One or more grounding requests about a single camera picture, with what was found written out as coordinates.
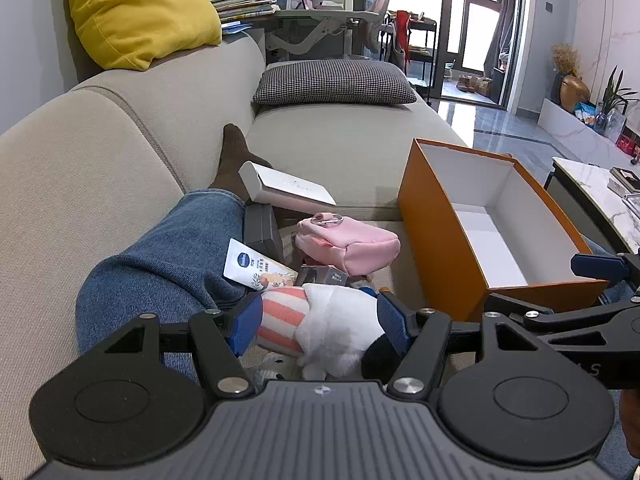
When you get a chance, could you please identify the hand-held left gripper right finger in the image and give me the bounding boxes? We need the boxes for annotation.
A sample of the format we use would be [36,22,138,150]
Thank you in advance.
[376,287,543,398]

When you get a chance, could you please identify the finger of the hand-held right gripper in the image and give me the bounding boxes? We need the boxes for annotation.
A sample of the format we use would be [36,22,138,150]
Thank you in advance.
[571,250,640,290]
[484,292,640,335]

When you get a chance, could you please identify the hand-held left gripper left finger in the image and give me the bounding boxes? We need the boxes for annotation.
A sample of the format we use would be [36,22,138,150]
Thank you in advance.
[102,292,264,400]

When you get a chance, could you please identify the white panda plush toy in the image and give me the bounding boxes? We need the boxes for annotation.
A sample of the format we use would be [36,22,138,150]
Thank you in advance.
[252,282,406,381]

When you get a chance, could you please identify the white cream tube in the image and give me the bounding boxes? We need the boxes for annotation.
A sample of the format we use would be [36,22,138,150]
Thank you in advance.
[222,238,299,292]

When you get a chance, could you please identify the dark printed box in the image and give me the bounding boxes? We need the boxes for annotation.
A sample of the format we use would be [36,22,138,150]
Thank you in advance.
[294,265,349,288]

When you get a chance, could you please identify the pink zip pouch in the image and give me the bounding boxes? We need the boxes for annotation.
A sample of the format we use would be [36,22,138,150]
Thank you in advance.
[294,212,402,277]

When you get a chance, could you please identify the grey small box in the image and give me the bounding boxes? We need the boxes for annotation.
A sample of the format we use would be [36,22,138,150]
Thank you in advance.
[243,203,286,266]

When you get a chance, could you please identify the orange cardboard box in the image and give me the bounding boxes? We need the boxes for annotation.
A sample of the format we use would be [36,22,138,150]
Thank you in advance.
[397,137,623,323]

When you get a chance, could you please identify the white box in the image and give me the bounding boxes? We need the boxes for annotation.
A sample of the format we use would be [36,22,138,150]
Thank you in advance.
[238,161,337,209]

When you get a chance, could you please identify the marble top coffee table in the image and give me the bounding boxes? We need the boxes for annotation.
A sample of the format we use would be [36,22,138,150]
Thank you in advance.
[545,156,640,256]

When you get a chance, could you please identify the dark cover book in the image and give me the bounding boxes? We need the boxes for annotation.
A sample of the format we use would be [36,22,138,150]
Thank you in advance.
[607,166,640,196]

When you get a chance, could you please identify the person's left leg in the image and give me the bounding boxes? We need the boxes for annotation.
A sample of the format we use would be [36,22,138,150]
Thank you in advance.
[75,189,261,391]

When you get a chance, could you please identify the white low cabinet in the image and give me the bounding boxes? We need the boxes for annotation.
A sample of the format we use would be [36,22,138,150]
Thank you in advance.
[537,97,640,171]

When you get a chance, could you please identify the person's left foot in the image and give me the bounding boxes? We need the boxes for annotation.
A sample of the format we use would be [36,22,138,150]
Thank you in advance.
[206,123,273,206]

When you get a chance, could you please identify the gold vase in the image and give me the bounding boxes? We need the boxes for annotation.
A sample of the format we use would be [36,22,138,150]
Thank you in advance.
[559,74,592,113]

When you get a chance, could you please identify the green potted plant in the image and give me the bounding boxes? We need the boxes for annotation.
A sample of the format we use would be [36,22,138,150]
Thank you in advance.
[597,65,638,116]

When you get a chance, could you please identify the dried flower bunch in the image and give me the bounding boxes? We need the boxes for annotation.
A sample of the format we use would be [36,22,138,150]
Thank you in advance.
[550,42,581,78]

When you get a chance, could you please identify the beige fabric sofa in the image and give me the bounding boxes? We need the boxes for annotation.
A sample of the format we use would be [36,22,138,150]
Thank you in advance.
[0,35,471,480]

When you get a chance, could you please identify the houndstooth cushion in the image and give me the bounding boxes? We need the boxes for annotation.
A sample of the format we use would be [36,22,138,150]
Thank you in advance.
[251,59,418,107]

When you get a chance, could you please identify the grey curtain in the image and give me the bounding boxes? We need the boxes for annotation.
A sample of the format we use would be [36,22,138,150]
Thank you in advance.
[482,0,521,76]

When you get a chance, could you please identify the black metal rack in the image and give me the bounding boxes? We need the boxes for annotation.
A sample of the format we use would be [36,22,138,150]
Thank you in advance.
[385,10,438,88]

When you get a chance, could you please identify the glass balcony door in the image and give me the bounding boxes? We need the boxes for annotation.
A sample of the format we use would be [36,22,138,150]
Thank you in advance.
[440,0,526,106]

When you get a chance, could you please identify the red cloth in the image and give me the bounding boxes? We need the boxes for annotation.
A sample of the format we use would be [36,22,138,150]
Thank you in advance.
[392,10,411,66]

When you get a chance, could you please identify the grey study desk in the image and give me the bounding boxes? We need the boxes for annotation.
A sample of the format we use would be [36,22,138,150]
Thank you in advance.
[250,7,381,58]

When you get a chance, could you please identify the stack of books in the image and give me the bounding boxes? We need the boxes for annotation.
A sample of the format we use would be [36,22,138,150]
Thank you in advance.
[210,0,281,23]

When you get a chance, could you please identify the pink desk chair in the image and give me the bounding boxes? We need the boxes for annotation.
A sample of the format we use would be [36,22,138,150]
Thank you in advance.
[367,0,393,56]

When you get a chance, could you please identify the yellow pillow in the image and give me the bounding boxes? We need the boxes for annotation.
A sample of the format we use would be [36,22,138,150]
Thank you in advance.
[65,0,223,72]

